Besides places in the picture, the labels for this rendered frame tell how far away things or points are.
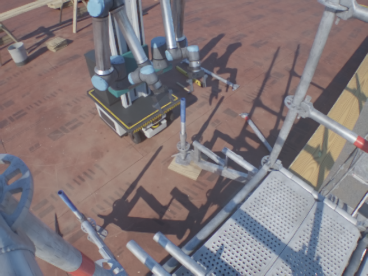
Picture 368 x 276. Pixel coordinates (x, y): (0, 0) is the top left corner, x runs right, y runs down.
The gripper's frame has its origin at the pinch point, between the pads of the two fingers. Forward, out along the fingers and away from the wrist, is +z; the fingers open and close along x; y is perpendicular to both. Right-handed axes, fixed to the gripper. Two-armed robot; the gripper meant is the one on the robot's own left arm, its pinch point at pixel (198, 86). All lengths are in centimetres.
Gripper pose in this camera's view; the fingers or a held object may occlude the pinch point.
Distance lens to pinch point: 199.2
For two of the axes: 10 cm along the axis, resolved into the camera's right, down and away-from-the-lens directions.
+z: 1.5, 9.0, 4.2
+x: 8.1, -3.5, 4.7
